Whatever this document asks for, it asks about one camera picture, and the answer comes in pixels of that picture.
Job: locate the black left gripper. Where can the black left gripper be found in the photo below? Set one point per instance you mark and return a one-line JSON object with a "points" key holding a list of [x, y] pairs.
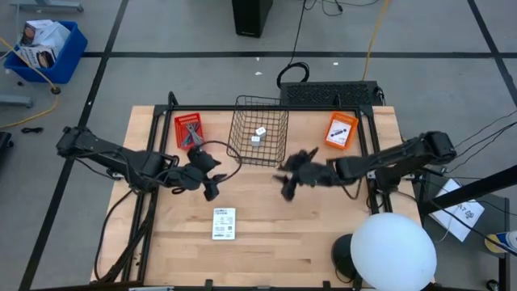
{"points": [[190, 178]]}

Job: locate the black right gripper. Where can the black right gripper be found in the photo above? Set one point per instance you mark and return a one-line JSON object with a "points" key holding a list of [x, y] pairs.
{"points": [[317, 174]]}

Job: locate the white charger cube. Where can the white charger cube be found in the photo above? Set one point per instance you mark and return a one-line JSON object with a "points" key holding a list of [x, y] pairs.
{"points": [[261, 131], [255, 141]]}

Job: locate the white box with text label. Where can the white box with text label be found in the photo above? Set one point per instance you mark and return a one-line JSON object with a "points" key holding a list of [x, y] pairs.
{"points": [[224, 224]]}

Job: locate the white box with product picture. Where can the white box with product picture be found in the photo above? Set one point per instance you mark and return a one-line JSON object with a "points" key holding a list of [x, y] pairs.
{"points": [[338, 132]]}

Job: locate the orange plastic basket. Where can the orange plastic basket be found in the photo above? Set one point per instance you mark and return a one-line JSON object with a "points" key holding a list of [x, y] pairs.
{"points": [[342, 116]]}

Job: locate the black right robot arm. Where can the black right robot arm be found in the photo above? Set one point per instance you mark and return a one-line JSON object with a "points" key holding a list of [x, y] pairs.
{"points": [[387, 159]]}

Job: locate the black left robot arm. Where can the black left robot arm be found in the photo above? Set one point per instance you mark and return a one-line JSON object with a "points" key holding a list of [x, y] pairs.
{"points": [[101, 151]]}

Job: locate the blue plastic bin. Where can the blue plastic bin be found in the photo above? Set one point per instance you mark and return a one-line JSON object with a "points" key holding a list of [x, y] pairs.
{"points": [[68, 60]]}

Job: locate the red plastic basket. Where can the red plastic basket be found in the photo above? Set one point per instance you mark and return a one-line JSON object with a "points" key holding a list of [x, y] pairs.
{"points": [[179, 121]]}

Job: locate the black perforated metal case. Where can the black perforated metal case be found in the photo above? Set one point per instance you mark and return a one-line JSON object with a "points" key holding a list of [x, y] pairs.
{"points": [[323, 94]]}

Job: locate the black round lamp base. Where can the black round lamp base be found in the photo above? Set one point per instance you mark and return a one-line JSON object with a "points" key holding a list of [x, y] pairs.
{"points": [[342, 256]]}

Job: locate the black table edge clamp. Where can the black table edge clamp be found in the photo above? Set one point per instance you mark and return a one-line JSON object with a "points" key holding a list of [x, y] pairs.
{"points": [[326, 284], [208, 283]]}

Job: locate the white globe lamp shade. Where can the white globe lamp shade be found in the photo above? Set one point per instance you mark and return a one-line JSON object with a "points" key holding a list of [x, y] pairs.
{"points": [[393, 252]]}

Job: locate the black computer tower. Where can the black computer tower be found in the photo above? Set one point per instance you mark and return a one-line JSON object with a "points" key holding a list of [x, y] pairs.
{"points": [[251, 18]]}

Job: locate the white paper sheet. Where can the white paper sheet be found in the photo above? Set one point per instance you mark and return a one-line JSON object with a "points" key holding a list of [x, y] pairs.
{"points": [[464, 214]]}

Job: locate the black diagonal bar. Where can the black diagonal bar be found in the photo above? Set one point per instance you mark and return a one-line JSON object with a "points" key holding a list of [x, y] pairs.
{"points": [[476, 188]]}

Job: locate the grey metal stand foot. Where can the grey metal stand foot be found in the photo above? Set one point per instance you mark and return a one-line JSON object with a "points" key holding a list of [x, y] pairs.
{"points": [[48, 6], [16, 101]]}

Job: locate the dark side table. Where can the dark side table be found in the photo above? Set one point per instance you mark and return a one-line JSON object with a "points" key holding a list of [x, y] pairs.
{"points": [[493, 218]]}

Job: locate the white printed carton box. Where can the white printed carton box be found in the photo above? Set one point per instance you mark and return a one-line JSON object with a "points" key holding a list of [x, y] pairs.
{"points": [[36, 56], [48, 34]]}

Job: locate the yellow and blue roll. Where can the yellow and blue roll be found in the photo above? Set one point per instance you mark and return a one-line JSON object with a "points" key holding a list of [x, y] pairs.
{"points": [[503, 241]]}

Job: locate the black aluminium frame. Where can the black aluminium frame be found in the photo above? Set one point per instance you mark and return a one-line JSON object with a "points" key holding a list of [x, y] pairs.
{"points": [[323, 108]]}

